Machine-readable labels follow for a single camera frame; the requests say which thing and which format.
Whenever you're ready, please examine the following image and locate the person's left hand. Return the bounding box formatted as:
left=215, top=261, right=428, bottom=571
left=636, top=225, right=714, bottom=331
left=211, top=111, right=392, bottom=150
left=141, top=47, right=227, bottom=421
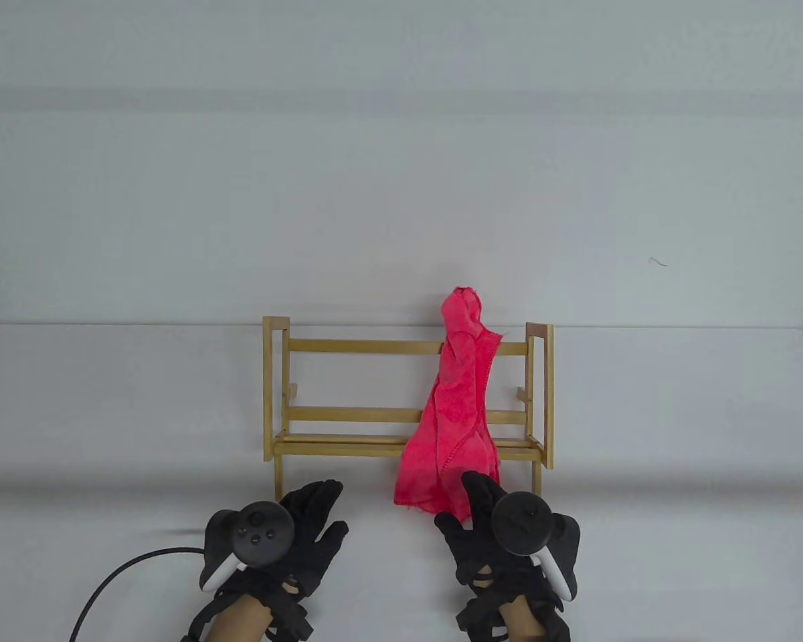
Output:
left=215, top=479, right=350, bottom=641

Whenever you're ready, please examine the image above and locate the person's right hand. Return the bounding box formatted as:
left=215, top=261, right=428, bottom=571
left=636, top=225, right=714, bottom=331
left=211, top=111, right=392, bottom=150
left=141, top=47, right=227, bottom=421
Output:
left=435, top=471, right=571, bottom=642

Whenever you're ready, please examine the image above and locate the wooden book rack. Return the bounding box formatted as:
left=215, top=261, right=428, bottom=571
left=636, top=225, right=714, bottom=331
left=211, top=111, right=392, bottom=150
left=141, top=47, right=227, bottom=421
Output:
left=262, top=316, right=555, bottom=508

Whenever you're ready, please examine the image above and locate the red square towel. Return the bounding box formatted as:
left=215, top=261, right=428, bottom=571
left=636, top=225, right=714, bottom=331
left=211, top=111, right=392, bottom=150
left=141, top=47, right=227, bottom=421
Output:
left=393, top=286, right=505, bottom=527

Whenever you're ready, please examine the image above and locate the person's right forearm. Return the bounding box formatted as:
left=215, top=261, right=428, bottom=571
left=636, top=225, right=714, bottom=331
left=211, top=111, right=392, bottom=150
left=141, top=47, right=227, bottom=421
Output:
left=499, top=597, right=544, bottom=642

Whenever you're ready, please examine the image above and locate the person's left forearm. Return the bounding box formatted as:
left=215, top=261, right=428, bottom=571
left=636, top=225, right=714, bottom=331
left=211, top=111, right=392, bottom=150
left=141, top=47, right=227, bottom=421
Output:
left=203, top=592, right=276, bottom=642

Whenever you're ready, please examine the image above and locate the black and white left controller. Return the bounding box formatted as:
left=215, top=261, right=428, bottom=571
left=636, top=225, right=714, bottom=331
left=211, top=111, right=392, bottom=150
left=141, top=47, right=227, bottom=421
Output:
left=199, top=501, right=296, bottom=593

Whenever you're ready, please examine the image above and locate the black and white controller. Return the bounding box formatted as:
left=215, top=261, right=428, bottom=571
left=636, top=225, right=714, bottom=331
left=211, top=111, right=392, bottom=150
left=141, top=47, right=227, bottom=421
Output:
left=493, top=491, right=582, bottom=601
left=199, top=501, right=296, bottom=593

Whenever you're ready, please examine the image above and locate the black and white right controller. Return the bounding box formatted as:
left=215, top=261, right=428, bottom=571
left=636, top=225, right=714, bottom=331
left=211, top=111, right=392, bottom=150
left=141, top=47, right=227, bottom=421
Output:
left=493, top=491, right=582, bottom=601

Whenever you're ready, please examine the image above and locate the black cable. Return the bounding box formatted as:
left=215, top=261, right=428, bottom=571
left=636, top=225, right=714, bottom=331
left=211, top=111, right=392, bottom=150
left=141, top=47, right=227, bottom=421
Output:
left=69, top=547, right=206, bottom=642

